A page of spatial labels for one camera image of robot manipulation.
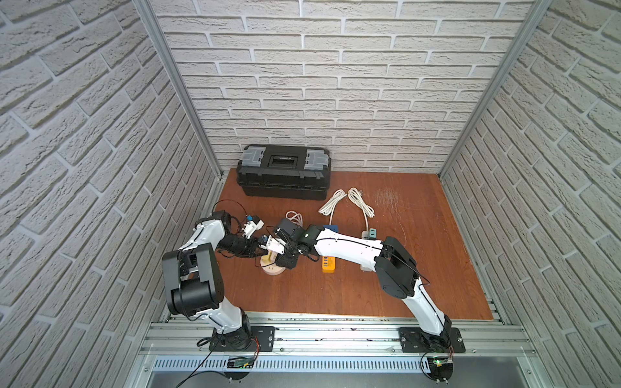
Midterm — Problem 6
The orange power strip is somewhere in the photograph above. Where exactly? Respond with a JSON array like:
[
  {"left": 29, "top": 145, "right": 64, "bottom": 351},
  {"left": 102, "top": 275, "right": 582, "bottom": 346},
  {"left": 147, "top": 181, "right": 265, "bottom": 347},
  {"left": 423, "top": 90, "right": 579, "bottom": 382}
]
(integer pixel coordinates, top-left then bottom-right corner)
[{"left": 321, "top": 256, "right": 336, "bottom": 273}]

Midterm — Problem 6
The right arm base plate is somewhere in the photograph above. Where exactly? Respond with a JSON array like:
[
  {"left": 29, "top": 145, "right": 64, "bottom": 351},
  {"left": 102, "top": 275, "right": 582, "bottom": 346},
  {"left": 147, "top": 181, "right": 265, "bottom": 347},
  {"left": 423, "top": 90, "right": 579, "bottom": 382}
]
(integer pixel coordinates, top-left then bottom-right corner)
[{"left": 398, "top": 328, "right": 466, "bottom": 353}]

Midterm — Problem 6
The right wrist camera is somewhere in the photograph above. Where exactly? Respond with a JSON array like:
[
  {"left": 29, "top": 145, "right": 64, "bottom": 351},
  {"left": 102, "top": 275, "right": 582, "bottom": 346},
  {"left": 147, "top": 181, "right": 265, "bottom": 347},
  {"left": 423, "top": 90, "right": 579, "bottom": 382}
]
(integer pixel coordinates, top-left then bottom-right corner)
[{"left": 274, "top": 218, "right": 306, "bottom": 243}]

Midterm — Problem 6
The orange strip white cable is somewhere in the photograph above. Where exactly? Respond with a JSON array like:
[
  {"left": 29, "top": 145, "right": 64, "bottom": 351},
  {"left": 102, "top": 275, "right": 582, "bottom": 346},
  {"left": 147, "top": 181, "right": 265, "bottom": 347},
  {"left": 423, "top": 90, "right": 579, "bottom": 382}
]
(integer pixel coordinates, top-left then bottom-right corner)
[{"left": 318, "top": 188, "right": 349, "bottom": 226}]

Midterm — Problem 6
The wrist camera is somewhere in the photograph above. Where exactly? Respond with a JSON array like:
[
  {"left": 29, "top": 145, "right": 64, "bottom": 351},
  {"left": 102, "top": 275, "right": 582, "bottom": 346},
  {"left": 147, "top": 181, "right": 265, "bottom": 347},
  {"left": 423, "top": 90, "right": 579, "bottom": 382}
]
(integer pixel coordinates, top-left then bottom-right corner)
[
  {"left": 243, "top": 215, "right": 265, "bottom": 239},
  {"left": 274, "top": 218, "right": 306, "bottom": 243}
]

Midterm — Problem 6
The black plastic toolbox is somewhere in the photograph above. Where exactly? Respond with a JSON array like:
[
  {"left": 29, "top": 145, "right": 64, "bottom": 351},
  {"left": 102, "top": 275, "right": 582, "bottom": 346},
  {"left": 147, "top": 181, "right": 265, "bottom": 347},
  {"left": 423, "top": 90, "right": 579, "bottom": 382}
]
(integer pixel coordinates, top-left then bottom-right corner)
[{"left": 236, "top": 145, "right": 332, "bottom": 200}]

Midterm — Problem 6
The aluminium rail frame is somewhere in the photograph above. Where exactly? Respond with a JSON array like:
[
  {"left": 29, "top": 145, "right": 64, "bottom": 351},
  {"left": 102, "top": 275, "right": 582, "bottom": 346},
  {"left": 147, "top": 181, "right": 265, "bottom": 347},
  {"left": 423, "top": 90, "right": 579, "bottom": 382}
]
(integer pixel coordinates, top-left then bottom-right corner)
[{"left": 125, "top": 312, "right": 551, "bottom": 387}]

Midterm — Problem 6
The round pink power socket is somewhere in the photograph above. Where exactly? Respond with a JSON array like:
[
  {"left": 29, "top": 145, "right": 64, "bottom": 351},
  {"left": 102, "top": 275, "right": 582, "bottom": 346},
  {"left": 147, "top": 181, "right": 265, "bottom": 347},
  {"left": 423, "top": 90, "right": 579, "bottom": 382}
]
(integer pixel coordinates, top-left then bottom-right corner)
[{"left": 260, "top": 252, "right": 286, "bottom": 276}]

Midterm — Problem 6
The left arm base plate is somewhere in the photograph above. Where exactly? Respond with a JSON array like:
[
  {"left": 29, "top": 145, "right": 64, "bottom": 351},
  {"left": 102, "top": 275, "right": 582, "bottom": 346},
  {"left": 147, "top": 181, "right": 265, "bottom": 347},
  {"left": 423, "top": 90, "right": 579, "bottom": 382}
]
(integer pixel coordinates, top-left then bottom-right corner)
[{"left": 209, "top": 326, "right": 276, "bottom": 352}]

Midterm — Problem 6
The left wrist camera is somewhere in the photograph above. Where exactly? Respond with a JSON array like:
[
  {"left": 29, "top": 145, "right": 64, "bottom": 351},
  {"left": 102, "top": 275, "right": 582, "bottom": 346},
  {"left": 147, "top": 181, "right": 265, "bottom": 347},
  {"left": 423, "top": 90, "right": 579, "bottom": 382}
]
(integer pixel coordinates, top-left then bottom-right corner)
[{"left": 243, "top": 215, "right": 265, "bottom": 239}]

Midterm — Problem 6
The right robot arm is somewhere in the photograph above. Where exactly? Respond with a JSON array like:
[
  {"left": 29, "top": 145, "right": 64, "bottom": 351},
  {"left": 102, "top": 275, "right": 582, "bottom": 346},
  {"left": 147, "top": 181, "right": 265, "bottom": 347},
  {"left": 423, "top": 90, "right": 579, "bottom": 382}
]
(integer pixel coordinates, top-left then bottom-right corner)
[{"left": 267, "top": 219, "right": 451, "bottom": 339}]

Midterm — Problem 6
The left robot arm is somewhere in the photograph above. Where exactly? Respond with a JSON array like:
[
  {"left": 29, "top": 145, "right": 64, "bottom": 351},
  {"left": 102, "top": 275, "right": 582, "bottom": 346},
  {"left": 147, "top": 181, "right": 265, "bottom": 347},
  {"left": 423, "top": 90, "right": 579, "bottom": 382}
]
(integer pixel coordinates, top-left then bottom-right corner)
[{"left": 162, "top": 210, "right": 267, "bottom": 336}]

